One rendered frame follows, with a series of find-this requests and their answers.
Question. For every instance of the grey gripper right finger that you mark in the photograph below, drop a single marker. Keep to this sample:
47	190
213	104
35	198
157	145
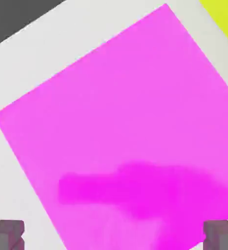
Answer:
221	236

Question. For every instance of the large magenta box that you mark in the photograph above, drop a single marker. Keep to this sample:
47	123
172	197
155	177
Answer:
125	117

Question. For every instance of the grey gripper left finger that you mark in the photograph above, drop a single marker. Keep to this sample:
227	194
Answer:
5	235

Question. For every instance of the large yellow box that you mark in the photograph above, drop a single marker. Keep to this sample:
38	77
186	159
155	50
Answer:
225	17

